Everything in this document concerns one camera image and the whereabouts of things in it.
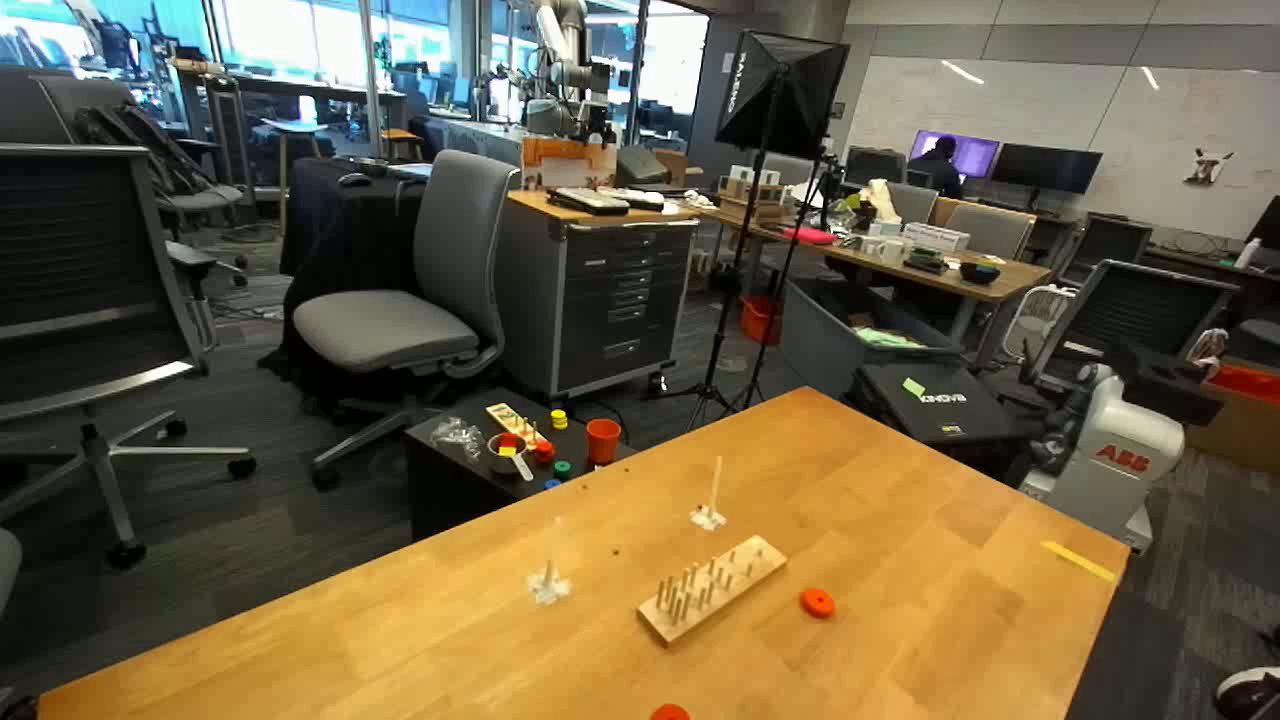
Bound orange disc with hole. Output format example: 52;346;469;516
802;588;836;621

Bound white ABB robot base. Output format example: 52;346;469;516
1020;366;1186;551

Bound wooden peg rack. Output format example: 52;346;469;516
636;538;788;646

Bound orange disc at table edge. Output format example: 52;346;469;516
649;704;694;720

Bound orange cup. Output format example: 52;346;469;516
584;418;626;466

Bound grey drawer cabinet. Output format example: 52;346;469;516
495;193;699;400

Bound red bucket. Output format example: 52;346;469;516
742;297;781;346

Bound clear plastic stand far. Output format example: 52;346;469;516
690;457;729;532

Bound black low side table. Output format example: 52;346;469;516
405;389;588;538

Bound grey office chair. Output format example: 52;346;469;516
294;151;517;490

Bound wooden desk with clutter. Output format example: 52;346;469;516
712;186;1055;352

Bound black softbox light stand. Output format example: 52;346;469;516
654;28;856;418

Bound purple computer monitor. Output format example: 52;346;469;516
910;127;1002;186

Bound yellow tape strip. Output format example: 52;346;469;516
1041;539;1120;585

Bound black mesh office chair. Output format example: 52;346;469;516
0;145;256;567

